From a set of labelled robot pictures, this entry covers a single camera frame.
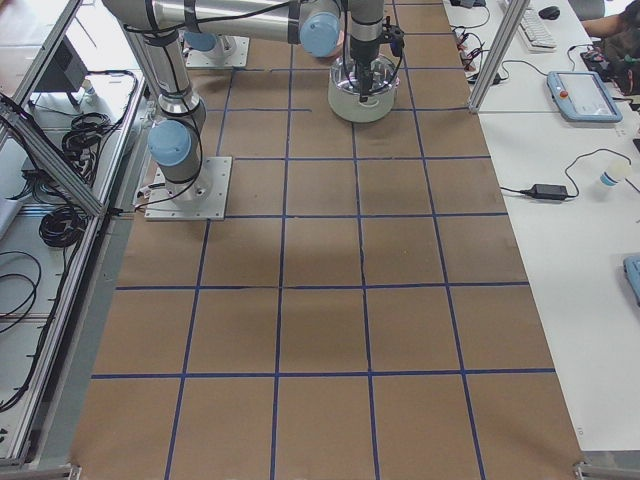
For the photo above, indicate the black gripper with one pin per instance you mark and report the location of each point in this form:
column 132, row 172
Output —
column 362, row 56

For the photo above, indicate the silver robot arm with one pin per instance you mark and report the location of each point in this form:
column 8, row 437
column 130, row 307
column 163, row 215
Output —
column 318, row 26
column 216, row 47

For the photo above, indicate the pale green steel pot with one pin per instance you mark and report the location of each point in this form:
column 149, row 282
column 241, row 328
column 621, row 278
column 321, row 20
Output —
column 344, row 93

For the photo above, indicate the white keyboard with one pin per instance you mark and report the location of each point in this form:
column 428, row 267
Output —
column 534, row 33

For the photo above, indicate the black computer mouse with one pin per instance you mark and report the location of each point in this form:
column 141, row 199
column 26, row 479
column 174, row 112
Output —
column 549, row 13

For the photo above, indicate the black power adapter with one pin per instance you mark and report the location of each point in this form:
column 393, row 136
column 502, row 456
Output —
column 546, row 192

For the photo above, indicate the blue teach pendant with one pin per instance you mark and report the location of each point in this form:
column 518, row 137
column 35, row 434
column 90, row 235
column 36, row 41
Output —
column 582, row 97
column 631, row 267

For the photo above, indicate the brown paper table mat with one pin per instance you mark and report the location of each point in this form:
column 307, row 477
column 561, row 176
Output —
column 362, row 312

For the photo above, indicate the white paper cup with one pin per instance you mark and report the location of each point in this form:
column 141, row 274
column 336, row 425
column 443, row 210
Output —
column 615, row 173

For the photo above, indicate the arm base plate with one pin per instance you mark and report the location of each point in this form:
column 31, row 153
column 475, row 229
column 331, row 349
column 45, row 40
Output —
column 205, row 199
column 196, row 60

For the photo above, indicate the aluminium frame post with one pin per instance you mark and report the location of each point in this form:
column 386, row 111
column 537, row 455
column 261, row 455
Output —
column 500, row 44

